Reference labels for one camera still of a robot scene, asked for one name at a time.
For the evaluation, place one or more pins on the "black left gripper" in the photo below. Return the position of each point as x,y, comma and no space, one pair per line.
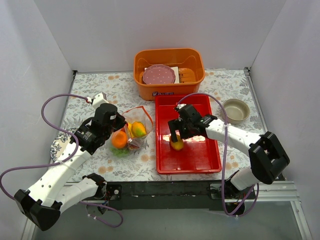
119,124

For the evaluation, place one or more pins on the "yellow corn cob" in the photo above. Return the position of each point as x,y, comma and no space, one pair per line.
129,126

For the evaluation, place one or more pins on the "beige ceramic bowl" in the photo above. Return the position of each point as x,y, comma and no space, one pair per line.
236,111

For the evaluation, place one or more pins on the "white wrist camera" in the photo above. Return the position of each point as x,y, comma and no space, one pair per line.
178,108
97,100

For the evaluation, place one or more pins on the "orange plastic bin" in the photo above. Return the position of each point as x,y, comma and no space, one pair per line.
169,71

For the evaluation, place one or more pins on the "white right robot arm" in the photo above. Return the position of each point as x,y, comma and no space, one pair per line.
267,156

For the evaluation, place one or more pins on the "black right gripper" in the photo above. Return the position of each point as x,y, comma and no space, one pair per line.
180,125

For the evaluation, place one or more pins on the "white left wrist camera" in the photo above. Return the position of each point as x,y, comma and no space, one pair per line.
97,100

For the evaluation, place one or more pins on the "dark red fruit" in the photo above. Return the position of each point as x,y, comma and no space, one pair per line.
134,143

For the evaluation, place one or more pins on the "orange tangerine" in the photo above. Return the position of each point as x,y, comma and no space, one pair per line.
119,139

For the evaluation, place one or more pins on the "red plastic tray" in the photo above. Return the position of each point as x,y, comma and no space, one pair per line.
199,155

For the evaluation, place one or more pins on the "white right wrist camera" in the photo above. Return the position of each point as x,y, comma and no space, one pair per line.
178,108

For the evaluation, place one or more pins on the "green lettuce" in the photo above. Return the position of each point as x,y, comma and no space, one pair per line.
120,152

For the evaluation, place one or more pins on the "yellow lemon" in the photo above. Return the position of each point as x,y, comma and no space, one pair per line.
177,146

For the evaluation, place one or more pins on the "clear zip top bag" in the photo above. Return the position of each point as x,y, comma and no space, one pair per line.
136,114

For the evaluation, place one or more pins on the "floral tablecloth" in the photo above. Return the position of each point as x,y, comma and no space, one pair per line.
122,91

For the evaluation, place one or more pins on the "blue floral plate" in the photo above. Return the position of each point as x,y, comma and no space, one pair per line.
58,145

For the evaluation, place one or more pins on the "yellow green mango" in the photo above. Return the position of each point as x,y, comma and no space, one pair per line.
138,129

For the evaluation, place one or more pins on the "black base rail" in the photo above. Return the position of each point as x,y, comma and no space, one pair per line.
158,195

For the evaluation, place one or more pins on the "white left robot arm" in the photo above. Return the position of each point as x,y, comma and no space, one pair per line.
47,199

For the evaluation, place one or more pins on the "pink dotted plate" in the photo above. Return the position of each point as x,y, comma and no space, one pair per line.
159,75

